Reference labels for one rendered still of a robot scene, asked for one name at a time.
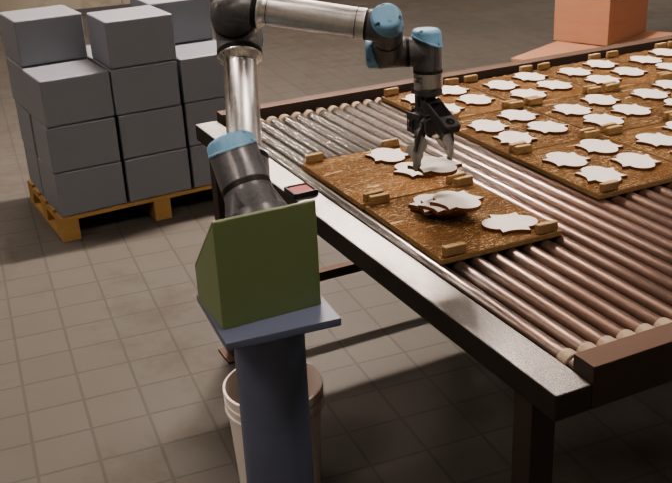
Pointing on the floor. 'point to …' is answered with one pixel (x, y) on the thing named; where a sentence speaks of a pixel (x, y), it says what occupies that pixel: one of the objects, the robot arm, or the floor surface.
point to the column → (275, 391)
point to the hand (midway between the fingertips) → (434, 165)
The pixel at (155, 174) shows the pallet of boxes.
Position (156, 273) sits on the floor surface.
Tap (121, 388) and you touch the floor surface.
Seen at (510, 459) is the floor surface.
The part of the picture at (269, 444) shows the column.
